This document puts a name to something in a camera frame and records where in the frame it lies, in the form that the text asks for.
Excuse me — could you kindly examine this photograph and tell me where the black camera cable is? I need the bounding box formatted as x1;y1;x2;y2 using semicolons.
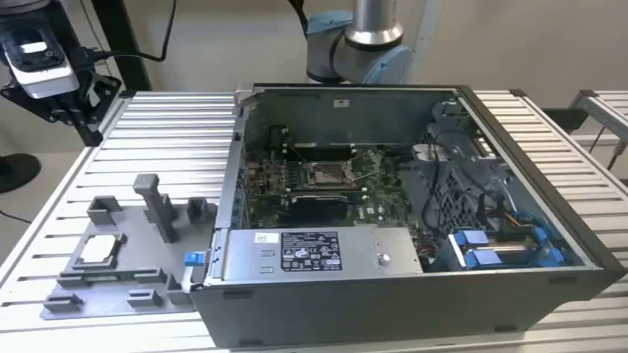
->
78;0;179;64

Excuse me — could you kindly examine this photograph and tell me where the black internal cable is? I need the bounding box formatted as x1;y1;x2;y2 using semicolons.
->
422;143;451;240

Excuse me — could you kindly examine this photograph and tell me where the green motherboard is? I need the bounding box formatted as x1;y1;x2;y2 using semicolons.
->
243;146;419;231

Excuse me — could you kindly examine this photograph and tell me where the metal socket cover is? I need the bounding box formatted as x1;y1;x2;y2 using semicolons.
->
343;154;367;185

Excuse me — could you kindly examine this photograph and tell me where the silver power supply unit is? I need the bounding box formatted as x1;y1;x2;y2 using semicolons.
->
222;227;426;281

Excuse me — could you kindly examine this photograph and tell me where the black RAM slot bank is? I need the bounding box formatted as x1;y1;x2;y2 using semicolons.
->
288;185;370;196
288;141;359;156

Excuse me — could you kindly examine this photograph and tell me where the black open PC case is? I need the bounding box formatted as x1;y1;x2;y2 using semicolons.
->
188;82;628;349

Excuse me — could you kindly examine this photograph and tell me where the silver CPU green edge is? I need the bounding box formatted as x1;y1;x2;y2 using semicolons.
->
76;234;123;264

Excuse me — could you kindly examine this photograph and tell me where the CPU socket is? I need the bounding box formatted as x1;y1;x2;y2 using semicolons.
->
302;160;351;187

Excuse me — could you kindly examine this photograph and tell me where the metal drive cage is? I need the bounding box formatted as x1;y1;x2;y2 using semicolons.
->
398;141;538;274

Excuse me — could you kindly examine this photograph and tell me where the black round stand base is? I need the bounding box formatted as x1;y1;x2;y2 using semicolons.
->
0;153;43;194

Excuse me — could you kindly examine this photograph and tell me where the blue disk carrier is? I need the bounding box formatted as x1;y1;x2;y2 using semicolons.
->
455;228;488;246
464;249;506;270

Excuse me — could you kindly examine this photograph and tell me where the green RAM stick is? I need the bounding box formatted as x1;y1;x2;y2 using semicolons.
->
72;270;159;279

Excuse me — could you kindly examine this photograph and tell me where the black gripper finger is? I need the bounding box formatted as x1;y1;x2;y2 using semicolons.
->
0;85;76;124
72;74;124;147

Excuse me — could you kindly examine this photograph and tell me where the black stand column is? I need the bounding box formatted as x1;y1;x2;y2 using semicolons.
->
91;0;152;93

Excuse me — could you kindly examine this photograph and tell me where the aluminium side table frame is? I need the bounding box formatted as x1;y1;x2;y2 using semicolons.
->
567;88;628;147

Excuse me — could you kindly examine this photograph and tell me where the grey parts rack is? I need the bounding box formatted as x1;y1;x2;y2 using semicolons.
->
39;173;220;321

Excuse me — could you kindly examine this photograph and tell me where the white grey wrist camera box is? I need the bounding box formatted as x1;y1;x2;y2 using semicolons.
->
0;27;83;99

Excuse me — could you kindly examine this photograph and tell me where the wire locking lever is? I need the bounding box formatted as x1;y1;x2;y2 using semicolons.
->
352;155;382;182

